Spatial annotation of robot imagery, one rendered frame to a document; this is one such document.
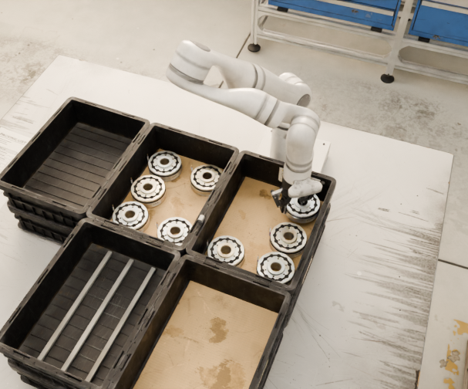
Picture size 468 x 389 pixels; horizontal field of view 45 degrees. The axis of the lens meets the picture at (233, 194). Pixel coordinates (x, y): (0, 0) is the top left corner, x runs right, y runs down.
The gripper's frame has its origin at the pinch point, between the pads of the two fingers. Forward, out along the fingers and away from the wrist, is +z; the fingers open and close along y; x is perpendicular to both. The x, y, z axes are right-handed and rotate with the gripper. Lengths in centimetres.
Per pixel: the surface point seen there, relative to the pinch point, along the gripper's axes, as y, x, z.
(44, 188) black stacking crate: 69, -30, 5
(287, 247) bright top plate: 5.3, 11.9, 1.5
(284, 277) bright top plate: 9.3, 20.7, 1.4
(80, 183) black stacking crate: 58, -29, 5
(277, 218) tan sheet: 4.2, 0.0, 4.4
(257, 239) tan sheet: 11.8, 5.5, 4.3
